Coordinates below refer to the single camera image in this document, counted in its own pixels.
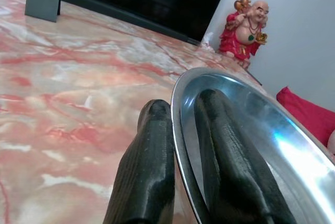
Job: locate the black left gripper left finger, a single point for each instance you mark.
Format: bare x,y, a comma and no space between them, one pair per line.
146,171

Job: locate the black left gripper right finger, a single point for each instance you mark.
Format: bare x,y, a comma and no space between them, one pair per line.
235,171

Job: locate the round stainless steel plate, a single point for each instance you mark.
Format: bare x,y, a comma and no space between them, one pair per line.
290,135

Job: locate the red cushion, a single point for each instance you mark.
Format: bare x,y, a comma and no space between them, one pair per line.
306,114

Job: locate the red laughing Buddha figurine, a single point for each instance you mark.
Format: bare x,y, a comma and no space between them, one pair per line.
243,35

